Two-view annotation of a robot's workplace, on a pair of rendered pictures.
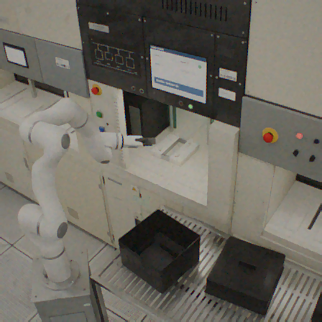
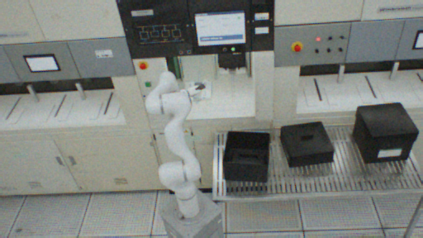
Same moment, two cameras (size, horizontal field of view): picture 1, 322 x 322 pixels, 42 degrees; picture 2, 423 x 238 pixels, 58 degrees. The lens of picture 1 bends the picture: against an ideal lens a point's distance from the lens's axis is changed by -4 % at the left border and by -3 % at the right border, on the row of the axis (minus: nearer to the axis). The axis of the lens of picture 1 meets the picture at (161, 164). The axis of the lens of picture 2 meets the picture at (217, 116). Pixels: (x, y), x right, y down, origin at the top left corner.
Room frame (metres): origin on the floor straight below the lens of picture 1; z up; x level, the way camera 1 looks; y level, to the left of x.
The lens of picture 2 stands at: (0.01, 1.03, 2.69)
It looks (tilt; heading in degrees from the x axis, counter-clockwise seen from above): 42 degrees down; 328
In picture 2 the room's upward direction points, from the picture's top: 6 degrees counter-clockwise
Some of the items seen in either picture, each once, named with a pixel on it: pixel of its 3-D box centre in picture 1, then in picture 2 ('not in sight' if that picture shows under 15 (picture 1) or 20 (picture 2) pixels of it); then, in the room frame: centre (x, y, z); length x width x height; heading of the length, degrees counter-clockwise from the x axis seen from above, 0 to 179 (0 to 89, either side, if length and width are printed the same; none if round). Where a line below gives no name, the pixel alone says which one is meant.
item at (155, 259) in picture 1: (159, 249); (247, 155); (1.32, 0.03, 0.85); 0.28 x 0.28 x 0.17; 45
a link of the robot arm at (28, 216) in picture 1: (40, 228); (177, 179); (1.27, 0.55, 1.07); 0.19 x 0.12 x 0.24; 61
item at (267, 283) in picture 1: (246, 271); (306, 141); (1.18, -0.36, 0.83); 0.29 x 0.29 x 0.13; 60
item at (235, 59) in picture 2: not in sight; (230, 47); (2.14, -0.49, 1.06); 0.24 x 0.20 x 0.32; 53
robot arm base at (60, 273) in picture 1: (56, 261); (187, 201); (1.26, 0.52, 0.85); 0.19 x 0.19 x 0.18
